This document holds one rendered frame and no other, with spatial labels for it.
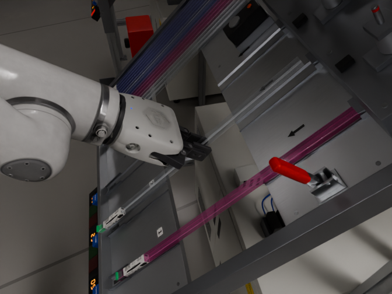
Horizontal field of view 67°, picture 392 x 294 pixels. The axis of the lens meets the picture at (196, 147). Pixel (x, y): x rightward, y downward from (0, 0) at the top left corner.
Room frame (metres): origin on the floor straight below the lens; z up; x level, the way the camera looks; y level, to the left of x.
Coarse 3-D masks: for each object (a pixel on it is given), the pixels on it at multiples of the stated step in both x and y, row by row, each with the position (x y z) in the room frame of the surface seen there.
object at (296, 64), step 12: (300, 60) 0.38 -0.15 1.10; (288, 72) 0.37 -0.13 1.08; (276, 84) 0.37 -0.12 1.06; (252, 96) 0.37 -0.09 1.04; (264, 96) 0.36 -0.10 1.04; (240, 108) 0.36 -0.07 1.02; (252, 108) 0.36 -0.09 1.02; (228, 120) 0.35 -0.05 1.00; (216, 132) 0.35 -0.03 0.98; (204, 144) 0.34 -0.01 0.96; (168, 168) 0.34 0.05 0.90; (156, 180) 0.33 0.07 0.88; (144, 192) 0.32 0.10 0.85; (132, 204) 0.31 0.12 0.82
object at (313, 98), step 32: (256, 0) 0.62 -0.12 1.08; (224, 64) 0.52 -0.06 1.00; (256, 64) 0.47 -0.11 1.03; (224, 96) 0.45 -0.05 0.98; (288, 96) 0.36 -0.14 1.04; (320, 96) 0.33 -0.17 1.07; (256, 128) 0.34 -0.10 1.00; (288, 128) 0.31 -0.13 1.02; (352, 128) 0.26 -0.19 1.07; (256, 160) 0.29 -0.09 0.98; (320, 160) 0.24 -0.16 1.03; (352, 160) 0.23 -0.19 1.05; (384, 160) 0.21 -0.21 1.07; (288, 192) 0.22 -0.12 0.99; (288, 224) 0.18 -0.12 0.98
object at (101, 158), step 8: (104, 152) 0.53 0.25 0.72; (104, 160) 0.50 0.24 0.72; (104, 168) 0.48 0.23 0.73; (104, 176) 0.45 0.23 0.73; (104, 184) 0.42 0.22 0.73; (104, 192) 0.40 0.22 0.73; (104, 200) 0.38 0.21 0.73; (104, 208) 0.36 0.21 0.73; (104, 216) 0.34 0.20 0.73; (104, 232) 0.30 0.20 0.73; (104, 240) 0.28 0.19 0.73; (104, 248) 0.26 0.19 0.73; (104, 256) 0.24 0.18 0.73; (104, 264) 0.23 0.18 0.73; (104, 272) 0.21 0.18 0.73; (104, 280) 0.20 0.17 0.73; (104, 288) 0.18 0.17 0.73
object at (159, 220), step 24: (120, 168) 0.45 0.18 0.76; (144, 168) 0.41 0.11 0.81; (120, 192) 0.38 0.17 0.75; (168, 192) 0.32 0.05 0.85; (144, 216) 0.30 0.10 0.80; (168, 216) 0.27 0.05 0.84; (120, 240) 0.27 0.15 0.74; (144, 240) 0.25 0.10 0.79; (120, 264) 0.22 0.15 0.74; (168, 264) 0.19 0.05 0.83; (120, 288) 0.18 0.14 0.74; (144, 288) 0.17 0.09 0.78; (168, 288) 0.16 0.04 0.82
